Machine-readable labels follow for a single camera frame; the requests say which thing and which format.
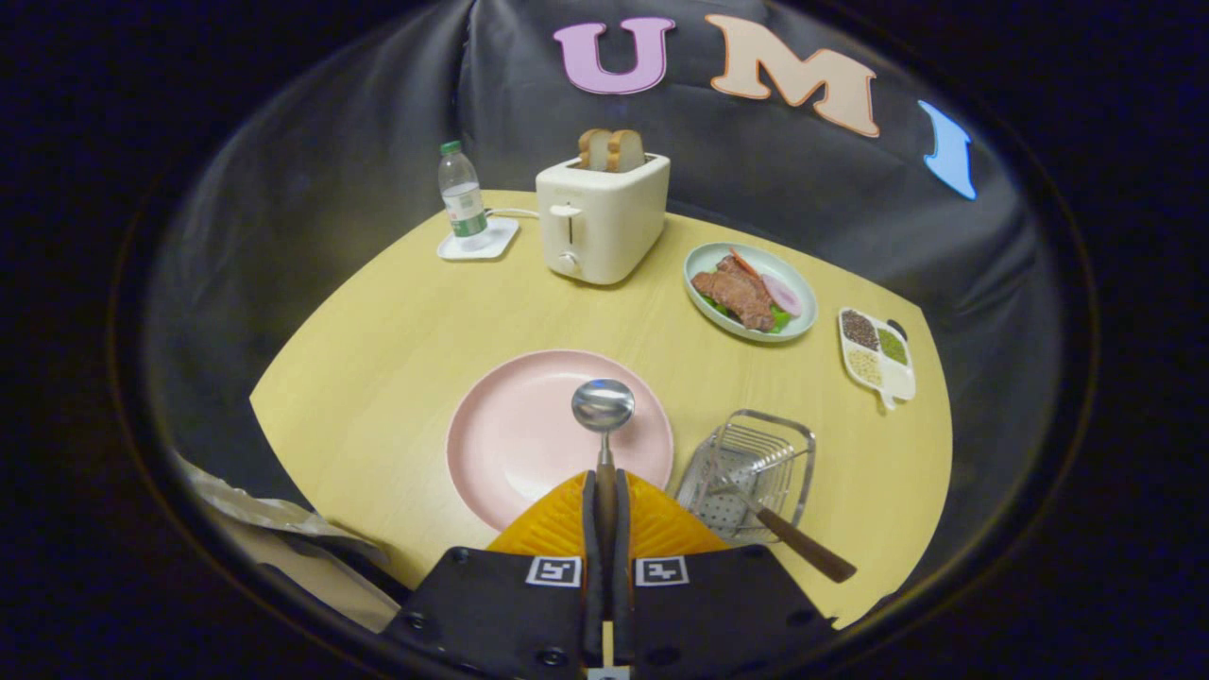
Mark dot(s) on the person's beige clothing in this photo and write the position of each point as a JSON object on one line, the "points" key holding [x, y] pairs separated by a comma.
{"points": [[283, 567]]}

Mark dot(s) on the bread slice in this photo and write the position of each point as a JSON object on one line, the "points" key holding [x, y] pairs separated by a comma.
{"points": [[628, 151], [593, 151]]}

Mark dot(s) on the clear plastic water bottle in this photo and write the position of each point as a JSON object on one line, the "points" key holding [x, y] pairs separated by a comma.
{"points": [[463, 203]]}

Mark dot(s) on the pile of yellow beans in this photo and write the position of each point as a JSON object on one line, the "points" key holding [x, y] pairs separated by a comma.
{"points": [[864, 366]]}

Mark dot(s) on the pile of green beans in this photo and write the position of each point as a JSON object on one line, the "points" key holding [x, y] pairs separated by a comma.
{"points": [[893, 346]]}

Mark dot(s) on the white toaster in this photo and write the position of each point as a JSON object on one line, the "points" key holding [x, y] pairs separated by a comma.
{"points": [[614, 227]]}

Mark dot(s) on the green lettuce leaf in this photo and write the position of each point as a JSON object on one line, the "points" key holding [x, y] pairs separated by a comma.
{"points": [[781, 323]]}

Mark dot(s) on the brown meat slice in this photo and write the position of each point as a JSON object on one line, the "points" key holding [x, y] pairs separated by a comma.
{"points": [[737, 295]]}

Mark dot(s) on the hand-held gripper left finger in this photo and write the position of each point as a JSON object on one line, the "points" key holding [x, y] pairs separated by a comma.
{"points": [[591, 586]]}

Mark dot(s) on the white divided tray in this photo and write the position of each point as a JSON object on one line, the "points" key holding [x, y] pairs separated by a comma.
{"points": [[899, 378]]}

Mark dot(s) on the pink ham slice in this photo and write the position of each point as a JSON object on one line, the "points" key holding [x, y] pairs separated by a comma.
{"points": [[782, 296]]}

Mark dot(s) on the pile of dark beans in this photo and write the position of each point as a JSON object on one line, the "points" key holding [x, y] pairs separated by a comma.
{"points": [[859, 329]]}

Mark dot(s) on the white square coaster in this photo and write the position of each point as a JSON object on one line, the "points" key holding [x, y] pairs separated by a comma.
{"points": [[501, 234]]}

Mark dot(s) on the orange carrot slice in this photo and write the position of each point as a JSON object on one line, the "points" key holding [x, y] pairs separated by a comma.
{"points": [[743, 262]]}

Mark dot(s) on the pink plate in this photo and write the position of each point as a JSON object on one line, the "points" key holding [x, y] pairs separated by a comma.
{"points": [[510, 434]]}

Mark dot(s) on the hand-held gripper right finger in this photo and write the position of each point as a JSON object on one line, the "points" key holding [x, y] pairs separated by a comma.
{"points": [[623, 586]]}

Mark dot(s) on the light green plate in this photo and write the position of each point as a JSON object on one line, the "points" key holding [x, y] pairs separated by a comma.
{"points": [[708, 260]]}

